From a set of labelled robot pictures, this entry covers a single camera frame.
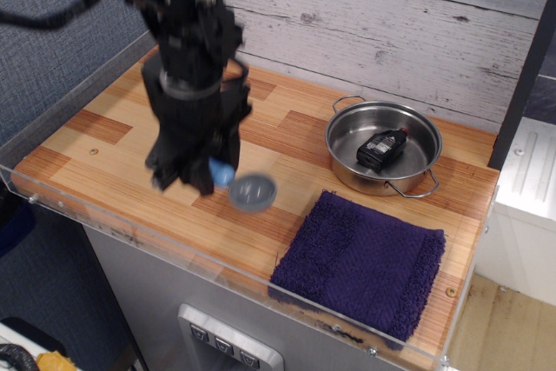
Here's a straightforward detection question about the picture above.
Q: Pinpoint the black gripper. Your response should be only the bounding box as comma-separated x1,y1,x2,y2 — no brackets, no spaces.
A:
142,10,251,195

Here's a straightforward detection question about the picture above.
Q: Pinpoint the blue and grey scoop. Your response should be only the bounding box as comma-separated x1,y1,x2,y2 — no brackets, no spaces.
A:
208,157,277,213

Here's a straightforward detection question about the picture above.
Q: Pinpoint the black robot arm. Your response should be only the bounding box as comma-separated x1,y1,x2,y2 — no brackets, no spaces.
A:
1,0,251,195

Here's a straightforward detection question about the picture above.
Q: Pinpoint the purple cloth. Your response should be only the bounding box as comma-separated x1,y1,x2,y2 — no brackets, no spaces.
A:
270,191,446,341

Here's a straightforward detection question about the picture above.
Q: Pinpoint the clear acrylic guard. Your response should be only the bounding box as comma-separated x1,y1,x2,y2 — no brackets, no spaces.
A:
1,35,498,370

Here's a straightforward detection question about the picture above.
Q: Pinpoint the grey control panel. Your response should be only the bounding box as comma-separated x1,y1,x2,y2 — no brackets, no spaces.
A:
177,303,285,370

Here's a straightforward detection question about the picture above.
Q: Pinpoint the small black bottle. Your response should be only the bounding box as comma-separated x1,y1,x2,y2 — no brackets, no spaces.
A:
356,128,409,172

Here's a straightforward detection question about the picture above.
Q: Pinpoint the yellow object at corner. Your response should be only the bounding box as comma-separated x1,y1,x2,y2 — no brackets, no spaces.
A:
36,351,77,371

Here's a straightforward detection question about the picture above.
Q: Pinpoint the white box at right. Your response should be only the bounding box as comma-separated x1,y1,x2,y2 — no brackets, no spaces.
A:
475,117,555,305

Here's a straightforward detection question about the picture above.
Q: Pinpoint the steel pot with handles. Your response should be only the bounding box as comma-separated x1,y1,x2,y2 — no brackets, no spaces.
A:
325,95,442,199

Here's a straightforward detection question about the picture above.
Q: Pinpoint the black braided cable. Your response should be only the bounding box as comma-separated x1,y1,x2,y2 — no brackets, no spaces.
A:
0,343,43,371

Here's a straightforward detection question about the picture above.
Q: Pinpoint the dark right post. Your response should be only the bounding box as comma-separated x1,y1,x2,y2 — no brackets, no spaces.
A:
487,0,555,170

